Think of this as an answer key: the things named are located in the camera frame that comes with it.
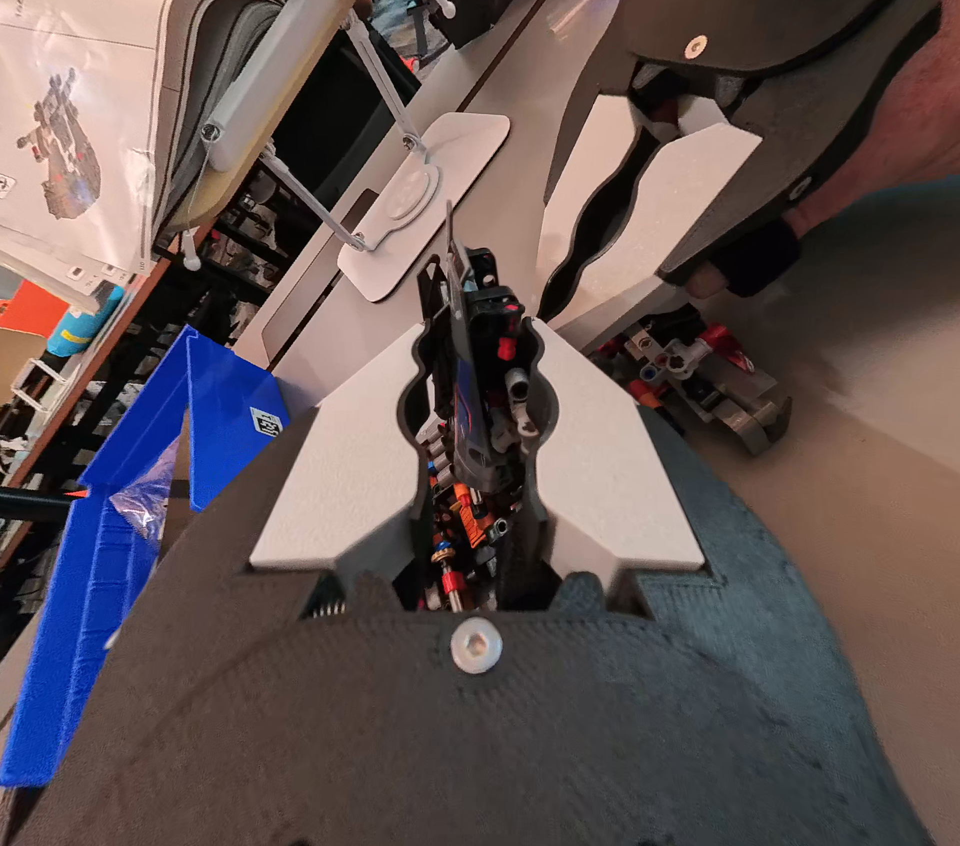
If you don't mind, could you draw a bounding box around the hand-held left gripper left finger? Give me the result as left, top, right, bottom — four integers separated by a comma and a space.
249, 321, 436, 610

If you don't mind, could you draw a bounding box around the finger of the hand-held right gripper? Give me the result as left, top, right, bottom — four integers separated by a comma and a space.
534, 94, 661, 323
553, 98, 764, 357

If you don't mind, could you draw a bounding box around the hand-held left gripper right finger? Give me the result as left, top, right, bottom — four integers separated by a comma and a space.
525, 315, 708, 613

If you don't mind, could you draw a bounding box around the small grey lego subassembly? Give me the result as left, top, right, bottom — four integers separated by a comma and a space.
588, 304, 794, 458

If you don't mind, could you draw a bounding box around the large dark lego model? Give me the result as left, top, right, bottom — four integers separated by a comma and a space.
414, 201, 560, 613

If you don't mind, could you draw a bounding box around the person's right forearm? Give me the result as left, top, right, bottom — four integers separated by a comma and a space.
870, 0, 960, 202

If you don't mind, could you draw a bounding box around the lego instruction book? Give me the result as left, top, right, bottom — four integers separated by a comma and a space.
0, 0, 500, 316

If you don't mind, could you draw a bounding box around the person's right hand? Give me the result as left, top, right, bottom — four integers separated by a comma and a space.
686, 111, 939, 301

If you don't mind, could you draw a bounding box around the white book stand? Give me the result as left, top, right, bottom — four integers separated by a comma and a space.
150, 0, 511, 303

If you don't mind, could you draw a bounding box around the clear plastic bag of parts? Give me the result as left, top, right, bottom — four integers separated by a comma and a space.
108, 437, 185, 550

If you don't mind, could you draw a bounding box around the blue plastic bin with tag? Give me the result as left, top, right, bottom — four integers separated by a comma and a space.
0, 324, 294, 787

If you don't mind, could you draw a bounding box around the teal blue package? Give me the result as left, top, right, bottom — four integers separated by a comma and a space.
46, 283, 127, 358

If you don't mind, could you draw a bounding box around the black metal pole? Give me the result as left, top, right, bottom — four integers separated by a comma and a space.
0, 486, 84, 526

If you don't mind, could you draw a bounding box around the orange box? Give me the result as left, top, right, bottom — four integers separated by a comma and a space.
0, 279, 70, 338

